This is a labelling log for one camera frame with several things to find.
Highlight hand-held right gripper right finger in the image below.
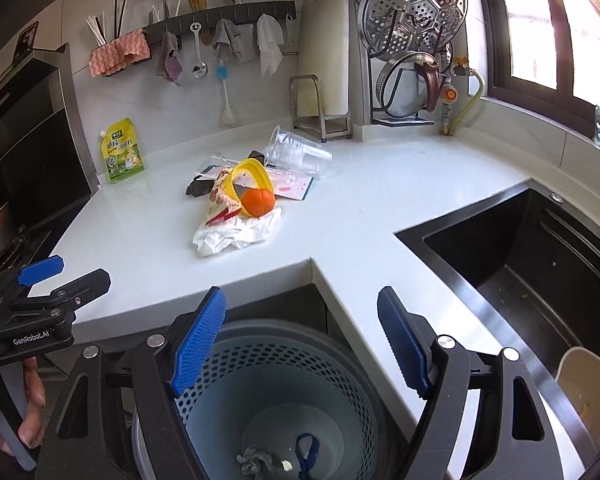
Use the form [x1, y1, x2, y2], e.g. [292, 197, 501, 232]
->
[377, 286, 566, 480]

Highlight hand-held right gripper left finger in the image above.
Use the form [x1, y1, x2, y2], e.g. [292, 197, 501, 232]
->
[35, 286, 227, 480]

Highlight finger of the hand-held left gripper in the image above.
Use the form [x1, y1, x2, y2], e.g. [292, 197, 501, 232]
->
[7, 268, 112, 313]
[0, 255, 65, 302]

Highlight grey perforated trash bin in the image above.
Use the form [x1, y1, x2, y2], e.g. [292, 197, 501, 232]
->
[130, 317, 411, 480]

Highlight white tissue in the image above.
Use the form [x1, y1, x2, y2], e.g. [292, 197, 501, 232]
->
[192, 207, 283, 257]

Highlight red beige snack wrapper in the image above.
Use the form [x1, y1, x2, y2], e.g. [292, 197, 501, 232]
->
[202, 170, 243, 226]

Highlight orange tangerine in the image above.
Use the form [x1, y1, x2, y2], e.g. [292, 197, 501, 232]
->
[241, 188, 277, 218]

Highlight pink printed packet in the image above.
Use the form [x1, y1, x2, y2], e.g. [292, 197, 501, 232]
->
[272, 170, 316, 201]

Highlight yellow plastic lid ring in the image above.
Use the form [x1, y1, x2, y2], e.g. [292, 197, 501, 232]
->
[230, 158, 276, 218]

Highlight clear plastic cup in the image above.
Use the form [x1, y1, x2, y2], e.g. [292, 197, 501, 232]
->
[265, 126, 333, 180]

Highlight person's left hand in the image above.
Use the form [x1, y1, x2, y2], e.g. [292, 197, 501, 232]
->
[0, 357, 47, 462]

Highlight yellow green pouch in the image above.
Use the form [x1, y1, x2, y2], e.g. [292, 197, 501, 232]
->
[99, 118, 146, 184]

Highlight black sink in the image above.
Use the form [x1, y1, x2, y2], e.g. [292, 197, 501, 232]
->
[394, 178, 600, 441]

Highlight dark grey sock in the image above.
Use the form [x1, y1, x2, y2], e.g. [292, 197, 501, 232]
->
[186, 149, 266, 198]

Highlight clear plastic wrapper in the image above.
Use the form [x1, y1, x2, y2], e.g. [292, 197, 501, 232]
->
[195, 152, 237, 181]

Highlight beige plastic dish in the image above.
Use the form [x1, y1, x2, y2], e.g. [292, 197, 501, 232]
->
[555, 346, 600, 441]

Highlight pink wavy sponge cloth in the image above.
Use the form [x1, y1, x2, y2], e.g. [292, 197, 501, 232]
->
[88, 29, 151, 78]

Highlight metal board stand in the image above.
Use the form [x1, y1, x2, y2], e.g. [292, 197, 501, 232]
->
[288, 75, 353, 142]

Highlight bundle of white chopsticks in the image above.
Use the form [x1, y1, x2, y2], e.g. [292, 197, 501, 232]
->
[86, 14, 109, 49]

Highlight grey purple rag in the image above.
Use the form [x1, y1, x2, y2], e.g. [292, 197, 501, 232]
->
[155, 31, 183, 86]

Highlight black lid rack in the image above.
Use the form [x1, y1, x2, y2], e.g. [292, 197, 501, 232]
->
[365, 25, 456, 126]

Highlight gas valve orange knob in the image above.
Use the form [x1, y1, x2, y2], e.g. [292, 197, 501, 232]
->
[440, 57, 473, 133]

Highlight blue bottle brush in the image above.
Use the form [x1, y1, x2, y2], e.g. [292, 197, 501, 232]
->
[216, 60, 234, 126]

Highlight glass pot lid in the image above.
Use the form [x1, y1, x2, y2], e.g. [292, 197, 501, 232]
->
[375, 51, 453, 120]

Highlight grey cloth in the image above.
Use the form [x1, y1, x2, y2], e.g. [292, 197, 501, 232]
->
[212, 18, 246, 63]

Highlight white cloth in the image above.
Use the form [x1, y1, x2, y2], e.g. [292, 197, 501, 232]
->
[256, 13, 284, 78]

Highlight white cutting board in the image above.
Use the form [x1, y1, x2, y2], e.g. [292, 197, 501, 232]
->
[300, 0, 354, 118]

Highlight white plastic bag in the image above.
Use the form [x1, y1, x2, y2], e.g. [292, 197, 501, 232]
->
[285, 12, 299, 56]

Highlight metal steamer plate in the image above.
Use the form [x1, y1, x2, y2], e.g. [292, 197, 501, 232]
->
[357, 0, 468, 55]

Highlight dark wall sticker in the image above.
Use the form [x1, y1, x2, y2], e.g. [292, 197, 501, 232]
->
[19, 21, 40, 53]

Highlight metal spoon white handle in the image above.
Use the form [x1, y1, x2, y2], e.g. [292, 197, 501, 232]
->
[190, 23, 209, 79]

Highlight yellow hose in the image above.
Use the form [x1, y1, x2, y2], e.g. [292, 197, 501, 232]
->
[447, 70, 486, 136]

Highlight brown plastic handle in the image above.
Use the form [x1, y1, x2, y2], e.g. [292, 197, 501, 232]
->
[414, 60, 441, 113]

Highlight dark window frame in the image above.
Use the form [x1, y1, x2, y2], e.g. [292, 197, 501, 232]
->
[472, 0, 600, 133]

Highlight grey wall hook rail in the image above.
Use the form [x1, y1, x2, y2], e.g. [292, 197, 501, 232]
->
[142, 1, 297, 45]

